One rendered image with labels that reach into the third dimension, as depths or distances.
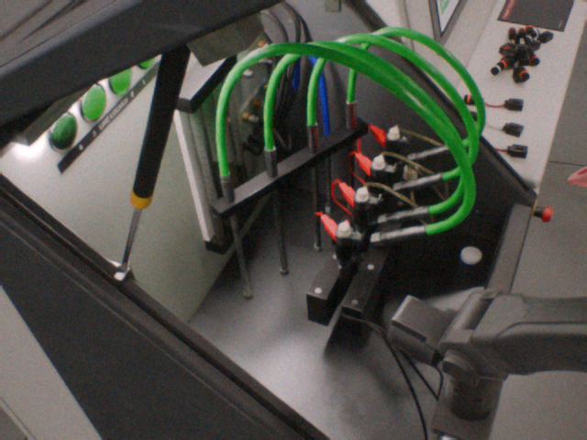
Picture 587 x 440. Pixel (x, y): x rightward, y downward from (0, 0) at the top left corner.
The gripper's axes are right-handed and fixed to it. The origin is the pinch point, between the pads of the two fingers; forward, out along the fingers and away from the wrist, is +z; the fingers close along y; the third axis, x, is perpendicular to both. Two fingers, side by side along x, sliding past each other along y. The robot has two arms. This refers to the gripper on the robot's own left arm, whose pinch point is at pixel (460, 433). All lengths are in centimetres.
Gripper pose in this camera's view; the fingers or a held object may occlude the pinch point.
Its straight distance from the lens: 90.4
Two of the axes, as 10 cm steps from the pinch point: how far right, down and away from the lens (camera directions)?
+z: 0.9, 6.9, 7.2
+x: 9.0, 2.5, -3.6
